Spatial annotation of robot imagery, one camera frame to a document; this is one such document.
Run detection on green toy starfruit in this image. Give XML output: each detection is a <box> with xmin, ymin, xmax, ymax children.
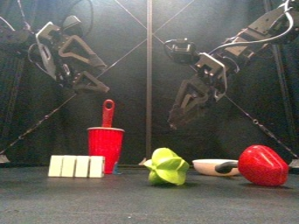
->
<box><xmin>142</xmin><ymin>147</ymin><xmax>190</xmax><ymax>186</ymax></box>

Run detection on red ribbed plastic cup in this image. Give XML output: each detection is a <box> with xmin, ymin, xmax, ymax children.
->
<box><xmin>86</xmin><ymin>126</ymin><xmax>126</xmax><ymax>175</ymax></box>

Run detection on red toy bell pepper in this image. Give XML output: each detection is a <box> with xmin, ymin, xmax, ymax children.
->
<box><xmin>237</xmin><ymin>144</ymin><xmax>289</xmax><ymax>187</ymax></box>

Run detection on small blue toy piece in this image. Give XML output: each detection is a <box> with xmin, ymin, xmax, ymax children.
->
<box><xmin>112</xmin><ymin>162</ymin><xmax>122</xmax><ymax>175</ymax></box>

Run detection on white toy block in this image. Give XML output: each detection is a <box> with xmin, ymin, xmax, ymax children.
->
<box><xmin>88</xmin><ymin>155</ymin><xmax>106</xmax><ymax>179</ymax></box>
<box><xmin>46</xmin><ymin>155</ymin><xmax>64</xmax><ymax>178</ymax></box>
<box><xmin>73</xmin><ymin>155</ymin><xmax>90</xmax><ymax>179</ymax></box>
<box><xmin>60</xmin><ymin>155</ymin><xmax>78</xmax><ymax>178</ymax></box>

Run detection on vertical metal frame pole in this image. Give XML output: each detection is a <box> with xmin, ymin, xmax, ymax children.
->
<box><xmin>144</xmin><ymin>0</ymin><xmax>154</xmax><ymax>160</ymax></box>

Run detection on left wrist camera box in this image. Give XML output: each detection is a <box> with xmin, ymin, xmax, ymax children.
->
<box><xmin>60</xmin><ymin>15</ymin><xmax>85</xmax><ymax>39</ymax></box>

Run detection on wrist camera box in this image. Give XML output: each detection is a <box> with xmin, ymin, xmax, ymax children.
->
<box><xmin>60</xmin><ymin>15</ymin><xmax>85</xmax><ymax>39</ymax></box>
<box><xmin>162</xmin><ymin>38</ymin><xmax>201</xmax><ymax>66</ymax></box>

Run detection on red utensil handle with hole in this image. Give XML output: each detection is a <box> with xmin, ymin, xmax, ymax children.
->
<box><xmin>100</xmin><ymin>99</ymin><xmax>117</xmax><ymax>129</ymax></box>

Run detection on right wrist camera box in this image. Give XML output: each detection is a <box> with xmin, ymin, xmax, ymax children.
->
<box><xmin>162</xmin><ymin>38</ymin><xmax>201</xmax><ymax>66</ymax></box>

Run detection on diagonal frame brace wire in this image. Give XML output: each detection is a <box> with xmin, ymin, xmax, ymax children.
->
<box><xmin>112</xmin><ymin>0</ymin><xmax>299</xmax><ymax>160</ymax></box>
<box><xmin>0</xmin><ymin>0</ymin><xmax>196</xmax><ymax>156</ymax></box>

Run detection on white toy pan black handle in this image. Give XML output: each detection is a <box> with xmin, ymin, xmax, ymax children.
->
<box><xmin>190</xmin><ymin>158</ymin><xmax>241</xmax><ymax>178</ymax></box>

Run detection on grey cable on right arm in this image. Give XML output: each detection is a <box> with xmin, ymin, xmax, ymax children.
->
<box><xmin>209</xmin><ymin>0</ymin><xmax>295</xmax><ymax>56</ymax></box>

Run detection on metal frame foot bracket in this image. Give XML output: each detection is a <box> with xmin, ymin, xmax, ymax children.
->
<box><xmin>287</xmin><ymin>158</ymin><xmax>299</xmax><ymax>170</ymax></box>
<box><xmin>0</xmin><ymin>153</ymin><xmax>12</xmax><ymax>165</ymax></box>

